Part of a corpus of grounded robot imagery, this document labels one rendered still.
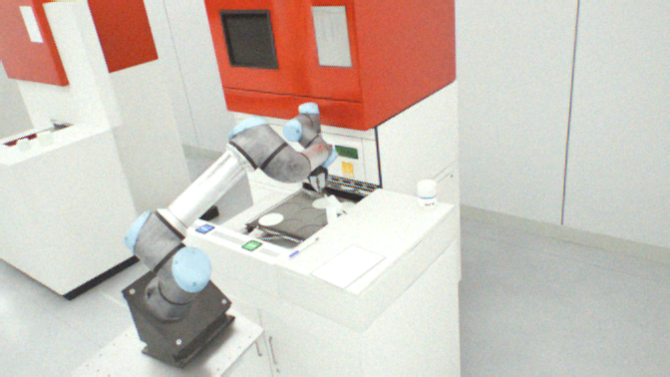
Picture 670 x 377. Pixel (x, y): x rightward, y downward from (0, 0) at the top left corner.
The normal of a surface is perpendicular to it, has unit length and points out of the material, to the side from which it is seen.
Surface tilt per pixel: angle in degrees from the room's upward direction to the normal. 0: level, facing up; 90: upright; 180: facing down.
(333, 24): 90
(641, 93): 90
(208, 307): 45
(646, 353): 0
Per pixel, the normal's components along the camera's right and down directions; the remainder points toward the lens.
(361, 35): 0.77, 0.19
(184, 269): 0.61, -0.45
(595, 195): -0.62, 0.40
